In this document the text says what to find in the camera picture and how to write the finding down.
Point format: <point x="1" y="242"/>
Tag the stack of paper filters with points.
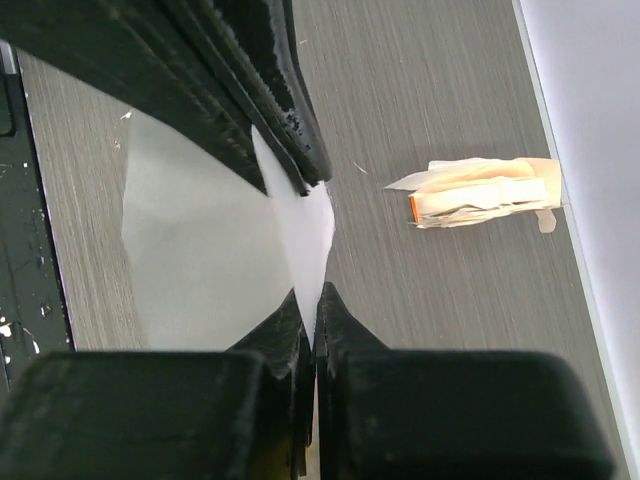
<point x="471" y="191"/>

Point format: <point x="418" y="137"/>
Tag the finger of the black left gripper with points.
<point x="251" y="48"/>
<point x="132" y="51"/>

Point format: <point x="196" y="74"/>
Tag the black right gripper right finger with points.
<point x="386" y="413"/>

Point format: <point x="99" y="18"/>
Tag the white paper coffee filter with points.
<point x="211" y="256"/>

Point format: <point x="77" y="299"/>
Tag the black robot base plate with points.
<point x="34" y="317"/>

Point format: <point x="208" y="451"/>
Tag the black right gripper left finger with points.
<point x="241" y="413"/>

